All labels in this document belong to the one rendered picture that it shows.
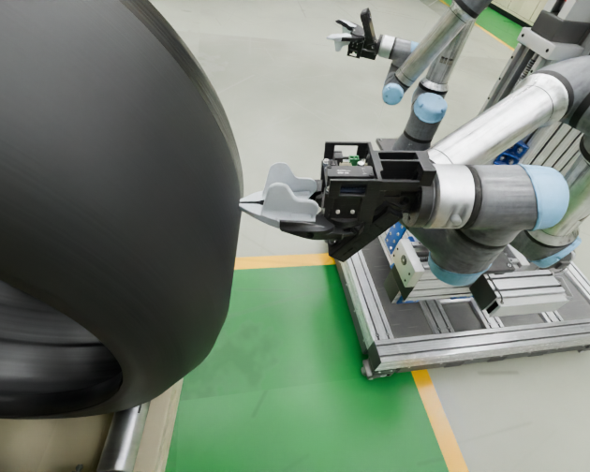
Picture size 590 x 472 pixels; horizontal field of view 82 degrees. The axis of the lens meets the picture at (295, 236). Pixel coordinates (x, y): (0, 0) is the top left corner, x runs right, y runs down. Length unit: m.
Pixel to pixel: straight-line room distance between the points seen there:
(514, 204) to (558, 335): 1.56
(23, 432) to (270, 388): 0.98
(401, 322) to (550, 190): 1.19
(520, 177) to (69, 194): 0.41
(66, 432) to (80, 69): 0.60
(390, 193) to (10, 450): 0.68
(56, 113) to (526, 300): 1.29
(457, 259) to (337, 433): 1.15
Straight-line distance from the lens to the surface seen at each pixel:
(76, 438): 0.73
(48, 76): 0.24
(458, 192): 0.40
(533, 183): 0.45
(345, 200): 0.37
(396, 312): 1.59
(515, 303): 1.30
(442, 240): 0.51
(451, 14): 1.34
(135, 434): 0.59
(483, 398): 1.86
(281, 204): 0.38
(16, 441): 0.76
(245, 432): 1.50
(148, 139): 0.26
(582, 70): 0.78
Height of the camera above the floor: 1.47
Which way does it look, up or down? 47 degrees down
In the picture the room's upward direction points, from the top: 11 degrees clockwise
